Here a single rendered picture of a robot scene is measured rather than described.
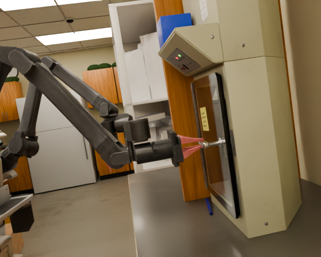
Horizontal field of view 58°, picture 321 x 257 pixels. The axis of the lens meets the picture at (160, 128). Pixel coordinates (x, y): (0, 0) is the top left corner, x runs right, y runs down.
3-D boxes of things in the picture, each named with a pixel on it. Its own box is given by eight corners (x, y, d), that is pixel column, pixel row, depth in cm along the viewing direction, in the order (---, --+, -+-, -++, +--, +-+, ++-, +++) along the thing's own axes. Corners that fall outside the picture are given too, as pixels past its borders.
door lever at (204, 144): (213, 143, 89) (212, 134, 89) (223, 147, 79) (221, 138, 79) (196, 146, 88) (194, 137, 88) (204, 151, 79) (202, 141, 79)
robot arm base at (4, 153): (2, 154, 136) (-13, 159, 124) (14, 142, 135) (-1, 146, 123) (16, 167, 137) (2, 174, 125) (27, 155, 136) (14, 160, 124)
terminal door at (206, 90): (209, 188, 108) (193, 81, 105) (239, 221, 78) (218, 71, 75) (207, 189, 108) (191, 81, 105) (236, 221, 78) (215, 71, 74)
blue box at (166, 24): (187, 47, 103) (184, 21, 102) (194, 41, 93) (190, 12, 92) (160, 51, 102) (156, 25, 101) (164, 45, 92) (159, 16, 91)
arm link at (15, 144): (42, 65, 142) (27, 55, 133) (65, 63, 137) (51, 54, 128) (23, 156, 134) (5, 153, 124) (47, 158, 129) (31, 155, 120)
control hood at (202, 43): (192, 76, 106) (188, 48, 105) (224, 61, 74) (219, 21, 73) (161, 80, 104) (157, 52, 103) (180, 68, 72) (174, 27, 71)
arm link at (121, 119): (110, 109, 124) (99, 103, 116) (135, 105, 120) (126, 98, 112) (110, 136, 121) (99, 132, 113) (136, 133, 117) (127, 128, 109)
